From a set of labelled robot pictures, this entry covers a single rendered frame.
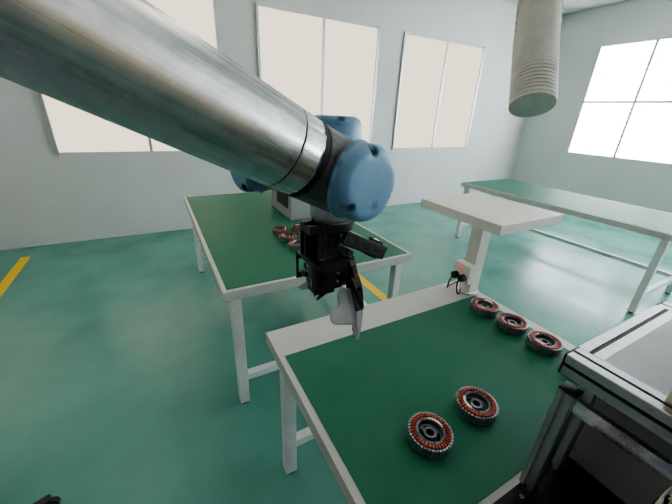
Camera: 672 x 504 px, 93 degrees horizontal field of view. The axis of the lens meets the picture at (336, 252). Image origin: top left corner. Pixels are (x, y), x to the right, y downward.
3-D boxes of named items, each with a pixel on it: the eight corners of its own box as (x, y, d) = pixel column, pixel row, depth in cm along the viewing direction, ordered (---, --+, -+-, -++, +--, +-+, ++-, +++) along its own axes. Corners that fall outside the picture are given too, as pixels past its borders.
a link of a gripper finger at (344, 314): (332, 348, 53) (318, 294, 54) (362, 337, 56) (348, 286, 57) (341, 349, 50) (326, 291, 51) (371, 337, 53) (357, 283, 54)
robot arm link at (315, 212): (341, 185, 55) (369, 196, 49) (340, 211, 57) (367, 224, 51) (301, 188, 52) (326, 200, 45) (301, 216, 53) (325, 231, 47)
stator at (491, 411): (482, 393, 97) (485, 383, 96) (504, 426, 87) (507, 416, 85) (447, 395, 96) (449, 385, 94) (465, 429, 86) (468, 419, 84)
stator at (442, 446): (441, 470, 75) (444, 460, 74) (398, 441, 82) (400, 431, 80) (457, 436, 83) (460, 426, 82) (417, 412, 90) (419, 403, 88)
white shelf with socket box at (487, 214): (471, 342, 119) (502, 226, 101) (406, 295, 149) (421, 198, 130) (528, 319, 135) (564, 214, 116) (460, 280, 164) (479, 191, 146)
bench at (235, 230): (236, 412, 173) (222, 292, 143) (194, 270, 321) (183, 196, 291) (397, 352, 223) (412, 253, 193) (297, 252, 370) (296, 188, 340)
